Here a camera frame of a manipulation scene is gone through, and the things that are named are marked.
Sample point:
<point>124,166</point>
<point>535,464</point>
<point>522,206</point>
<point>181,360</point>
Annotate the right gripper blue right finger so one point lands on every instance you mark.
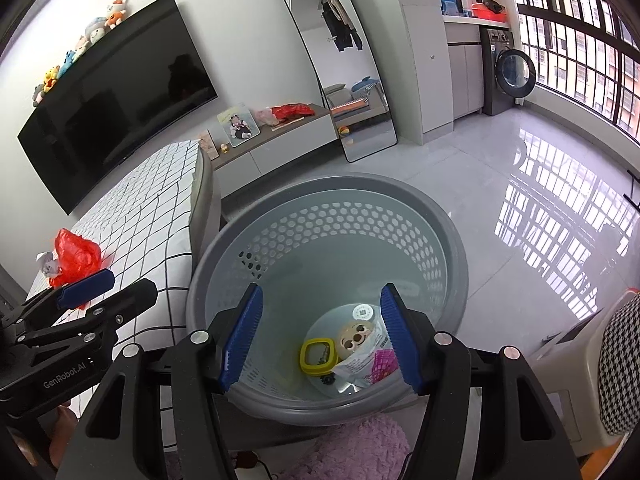
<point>400,329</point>

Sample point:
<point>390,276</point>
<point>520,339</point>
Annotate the standing floor mirror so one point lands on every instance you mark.
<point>349,83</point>

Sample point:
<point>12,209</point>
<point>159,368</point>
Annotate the white plush toy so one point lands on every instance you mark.
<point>96,30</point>

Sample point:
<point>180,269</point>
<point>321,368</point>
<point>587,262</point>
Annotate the pink fluffy rug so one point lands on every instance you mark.
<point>374,447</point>

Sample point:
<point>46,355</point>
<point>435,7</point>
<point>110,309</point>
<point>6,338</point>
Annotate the black wall television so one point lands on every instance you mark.
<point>139,79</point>

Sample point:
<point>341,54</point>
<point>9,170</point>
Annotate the framed photo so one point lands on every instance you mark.
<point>238,124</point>

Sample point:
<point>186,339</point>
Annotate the grey paper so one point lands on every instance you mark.
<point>48,264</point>

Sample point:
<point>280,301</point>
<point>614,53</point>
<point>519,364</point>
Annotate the person's left hand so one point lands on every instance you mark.
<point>60,434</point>

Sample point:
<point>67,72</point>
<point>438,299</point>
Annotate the low grey tv cabinet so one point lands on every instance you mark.
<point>275,146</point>

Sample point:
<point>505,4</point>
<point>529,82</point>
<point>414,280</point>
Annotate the blue plush toy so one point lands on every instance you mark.
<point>68,61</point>

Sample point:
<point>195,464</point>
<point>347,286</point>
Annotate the white plastic lid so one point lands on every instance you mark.
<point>364,312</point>

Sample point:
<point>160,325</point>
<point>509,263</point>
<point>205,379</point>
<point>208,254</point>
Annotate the small cartoon snack packet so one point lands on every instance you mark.
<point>351,337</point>

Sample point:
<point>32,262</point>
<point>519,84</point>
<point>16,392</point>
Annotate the white checkered tablecloth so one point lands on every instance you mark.
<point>154,224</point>

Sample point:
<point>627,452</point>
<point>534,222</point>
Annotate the orange basin on counter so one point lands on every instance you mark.
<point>489,10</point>

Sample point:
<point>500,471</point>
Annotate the red plastic bag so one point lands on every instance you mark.
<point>77,258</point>

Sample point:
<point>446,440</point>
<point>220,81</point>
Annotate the washing machine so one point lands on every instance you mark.
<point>509,73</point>

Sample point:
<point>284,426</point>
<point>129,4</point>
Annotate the grey plush toy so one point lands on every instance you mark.
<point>38,95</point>

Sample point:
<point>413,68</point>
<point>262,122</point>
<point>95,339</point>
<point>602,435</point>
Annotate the grey laundry basket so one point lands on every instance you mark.
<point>317,249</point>

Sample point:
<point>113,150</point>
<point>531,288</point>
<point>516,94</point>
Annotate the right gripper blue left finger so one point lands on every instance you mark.
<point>239,335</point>

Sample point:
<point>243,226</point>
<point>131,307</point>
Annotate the baby wipes pack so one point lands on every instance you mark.
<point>353,374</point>

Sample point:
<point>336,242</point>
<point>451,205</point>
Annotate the houndstooth cushion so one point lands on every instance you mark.
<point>618,371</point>

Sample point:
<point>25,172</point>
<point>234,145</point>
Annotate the yellow plush toy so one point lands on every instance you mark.
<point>50,78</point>

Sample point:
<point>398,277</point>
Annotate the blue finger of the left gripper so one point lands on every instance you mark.
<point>122,307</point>
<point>73,296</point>

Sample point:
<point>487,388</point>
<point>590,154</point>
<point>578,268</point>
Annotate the white tall cabinet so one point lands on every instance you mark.
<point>409,43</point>

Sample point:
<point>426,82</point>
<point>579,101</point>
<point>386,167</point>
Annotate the red bag on cabinet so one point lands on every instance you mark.
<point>291,111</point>

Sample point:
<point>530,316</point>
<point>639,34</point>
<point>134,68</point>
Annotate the orange fox plush toy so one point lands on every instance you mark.
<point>117,13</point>

